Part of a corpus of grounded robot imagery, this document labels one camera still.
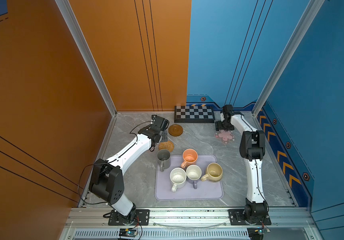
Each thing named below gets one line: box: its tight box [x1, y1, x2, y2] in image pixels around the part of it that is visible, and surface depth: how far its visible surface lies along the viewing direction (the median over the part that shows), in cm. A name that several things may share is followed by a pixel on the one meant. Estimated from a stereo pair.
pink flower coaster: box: [214, 129, 236, 145], surface depth 107 cm
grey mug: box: [157, 149, 171, 172], surface depth 85 cm
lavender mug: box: [186, 164, 202, 190], surface depth 84 cm
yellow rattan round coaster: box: [158, 140, 175, 152], surface depth 102 cm
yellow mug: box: [200, 162, 223, 183], surface depth 82 cm
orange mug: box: [180, 148, 198, 169], surface depth 89 cm
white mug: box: [169, 167, 187, 193], surface depth 82 cm
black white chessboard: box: [174, 105, 215, 123], surface depth 118 cm
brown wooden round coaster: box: [168, 124, 184, 137], surface depth 111 cm
